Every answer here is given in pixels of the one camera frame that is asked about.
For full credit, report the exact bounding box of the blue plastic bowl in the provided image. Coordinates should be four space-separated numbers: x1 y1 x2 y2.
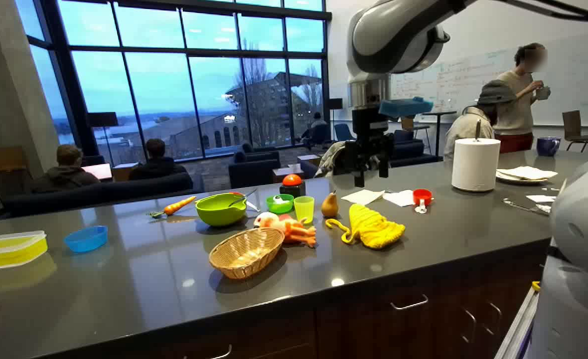
61 223 109 254

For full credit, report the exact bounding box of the white plate with napkin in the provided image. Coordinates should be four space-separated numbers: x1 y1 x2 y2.
494 163 559 185

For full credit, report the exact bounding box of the seated person in hoodie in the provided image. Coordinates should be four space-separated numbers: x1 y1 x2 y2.
41 143 99 193

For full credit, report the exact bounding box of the oval wicker basket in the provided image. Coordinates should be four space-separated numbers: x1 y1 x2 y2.
207 226 286 280

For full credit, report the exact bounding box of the dark armchair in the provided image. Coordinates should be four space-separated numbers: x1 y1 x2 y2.
226 147 282 189

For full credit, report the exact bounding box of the seated person with grey beanie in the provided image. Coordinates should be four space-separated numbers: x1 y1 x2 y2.
442 79 518 159

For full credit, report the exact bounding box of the blue mug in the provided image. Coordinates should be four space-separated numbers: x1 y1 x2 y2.
535 135 561 159

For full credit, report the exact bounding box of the dark sofa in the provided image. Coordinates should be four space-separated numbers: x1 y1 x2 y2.
1 167 195 217

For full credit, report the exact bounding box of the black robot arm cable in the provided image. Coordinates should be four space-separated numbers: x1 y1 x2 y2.
498 0 588 23

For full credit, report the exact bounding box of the red and white small object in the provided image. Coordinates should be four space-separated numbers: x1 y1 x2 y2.
410 187 436 215

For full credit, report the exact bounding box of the white whiteboard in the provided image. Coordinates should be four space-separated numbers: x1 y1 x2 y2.
388 35 588 129

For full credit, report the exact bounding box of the yellow lidded container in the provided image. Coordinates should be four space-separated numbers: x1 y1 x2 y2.
0 228 49 272

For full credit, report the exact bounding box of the pink orange plush toy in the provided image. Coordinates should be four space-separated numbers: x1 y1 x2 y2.
250 211 318 248

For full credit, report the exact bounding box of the toy carrot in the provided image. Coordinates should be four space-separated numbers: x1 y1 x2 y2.
149 193 199 221

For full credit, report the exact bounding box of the seated dark haired person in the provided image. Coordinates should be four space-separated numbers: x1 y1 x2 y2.
127 137 179 181

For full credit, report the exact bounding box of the metal drawer handle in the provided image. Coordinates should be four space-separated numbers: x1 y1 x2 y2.
388 292 432 312
460 306 482 344

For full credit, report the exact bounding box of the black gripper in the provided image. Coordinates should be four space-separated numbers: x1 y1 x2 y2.
348 103 394 189

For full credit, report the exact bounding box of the grey chair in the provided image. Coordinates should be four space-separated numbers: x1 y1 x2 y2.
559 107 588 155

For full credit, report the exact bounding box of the small green bowl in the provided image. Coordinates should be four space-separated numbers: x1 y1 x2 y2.
264 191 296 217

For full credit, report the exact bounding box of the white paper napkin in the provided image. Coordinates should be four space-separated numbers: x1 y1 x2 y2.
380 187 416 209
340 187 386 207

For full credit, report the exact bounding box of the white paper sheet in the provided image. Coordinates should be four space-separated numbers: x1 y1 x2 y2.
523 191 557 215

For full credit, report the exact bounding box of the lime green plastic cup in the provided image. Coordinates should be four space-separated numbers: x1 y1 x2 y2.
292 193 316 224

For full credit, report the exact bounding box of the white paper towel roll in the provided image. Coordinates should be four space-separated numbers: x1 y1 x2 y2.
450 135 502 195

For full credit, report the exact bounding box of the standing person in light sweater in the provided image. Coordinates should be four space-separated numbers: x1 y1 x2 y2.
496 41 551 155

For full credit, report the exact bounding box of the yellow knitted cloth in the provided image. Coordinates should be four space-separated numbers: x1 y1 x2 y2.
322 203 406 250

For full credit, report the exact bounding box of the green toy vegetable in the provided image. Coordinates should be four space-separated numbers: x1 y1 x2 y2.
193 191 248 228

